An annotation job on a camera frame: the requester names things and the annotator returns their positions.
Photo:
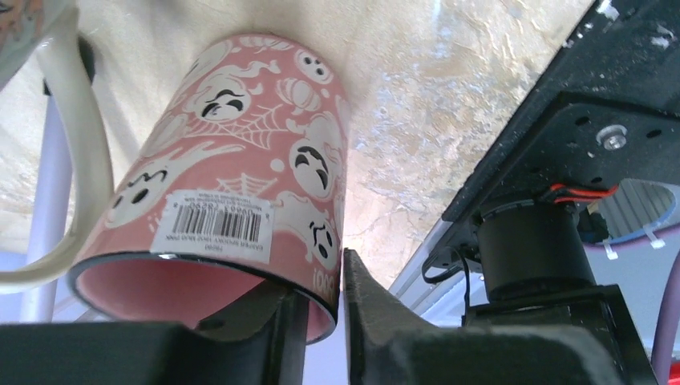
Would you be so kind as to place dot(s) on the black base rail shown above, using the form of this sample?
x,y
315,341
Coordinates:
x,y
606,110

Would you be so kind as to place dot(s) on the pink ghost mug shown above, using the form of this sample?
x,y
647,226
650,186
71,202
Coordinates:
x,y
242,181

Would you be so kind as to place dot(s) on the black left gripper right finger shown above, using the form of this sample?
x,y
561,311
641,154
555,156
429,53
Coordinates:
x,y
387,343

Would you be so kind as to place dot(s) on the white tripod leg black tip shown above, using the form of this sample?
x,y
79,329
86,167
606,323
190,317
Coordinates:
x,y
48,221

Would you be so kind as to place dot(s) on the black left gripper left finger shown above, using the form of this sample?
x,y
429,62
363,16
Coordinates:
x,y
258,339

